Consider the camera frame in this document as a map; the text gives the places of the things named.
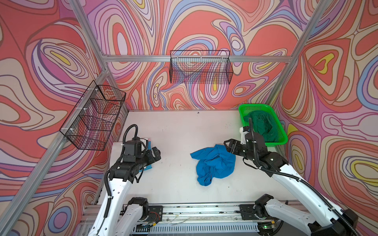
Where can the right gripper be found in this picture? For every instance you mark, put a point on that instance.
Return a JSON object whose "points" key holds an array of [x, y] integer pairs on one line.
{"points": [[232, 142]]}

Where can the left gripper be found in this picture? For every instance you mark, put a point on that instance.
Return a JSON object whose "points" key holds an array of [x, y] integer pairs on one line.
{"points": [[152, 159]]}

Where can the blue t-shirt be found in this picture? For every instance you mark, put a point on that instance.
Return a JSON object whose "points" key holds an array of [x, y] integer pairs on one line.
{"points": [[213, 162]]}

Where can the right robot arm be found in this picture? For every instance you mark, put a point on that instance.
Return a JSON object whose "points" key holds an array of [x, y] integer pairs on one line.
{"points": [[324, 218]]}

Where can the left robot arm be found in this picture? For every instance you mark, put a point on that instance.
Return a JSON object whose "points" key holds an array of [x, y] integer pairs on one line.
{"points": [[118, 181]]}

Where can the dark green t-shirt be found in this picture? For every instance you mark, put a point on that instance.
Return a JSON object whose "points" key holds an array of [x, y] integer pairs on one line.
{"points": [[264, 124]]}

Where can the green plastic basket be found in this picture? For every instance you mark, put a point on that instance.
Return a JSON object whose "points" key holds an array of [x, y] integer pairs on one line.
{"points": [[244, 109]]}

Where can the black wire basket left wall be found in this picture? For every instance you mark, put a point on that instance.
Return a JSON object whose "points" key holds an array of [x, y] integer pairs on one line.
{"points": [[94, 116]]}

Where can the black wire basket wall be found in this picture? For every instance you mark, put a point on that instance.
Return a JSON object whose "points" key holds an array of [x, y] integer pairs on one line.
{"points": [[195, 71], [94, 116]]}

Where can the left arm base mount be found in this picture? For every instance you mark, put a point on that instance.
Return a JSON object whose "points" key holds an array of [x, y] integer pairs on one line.
{"points": [[150, 214]]}

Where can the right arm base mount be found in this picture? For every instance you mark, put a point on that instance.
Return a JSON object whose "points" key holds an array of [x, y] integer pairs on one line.
{"points": [[252, 212]]}

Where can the aluminium frame right post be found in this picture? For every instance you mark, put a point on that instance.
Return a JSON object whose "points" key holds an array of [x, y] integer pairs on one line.
{"points": [[307, 32]]}

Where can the aluminium frame post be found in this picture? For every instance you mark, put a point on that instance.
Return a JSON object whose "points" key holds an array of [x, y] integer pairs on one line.
{"points": [[307, 32], [52, 57]]}

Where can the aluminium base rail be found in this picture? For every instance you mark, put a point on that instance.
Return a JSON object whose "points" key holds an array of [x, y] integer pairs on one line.
{"points": [[192, 219]]}

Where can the black wire basket back wall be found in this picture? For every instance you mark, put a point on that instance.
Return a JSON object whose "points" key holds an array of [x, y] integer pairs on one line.
{"points": [[195, 71]]}

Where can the aluminium frame back bar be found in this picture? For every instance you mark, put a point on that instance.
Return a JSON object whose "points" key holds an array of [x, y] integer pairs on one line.
{"points": [[233, 59]]}

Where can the aluminium frame left post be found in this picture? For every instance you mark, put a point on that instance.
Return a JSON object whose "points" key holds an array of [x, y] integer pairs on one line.
{"points": [[52, 57]]}

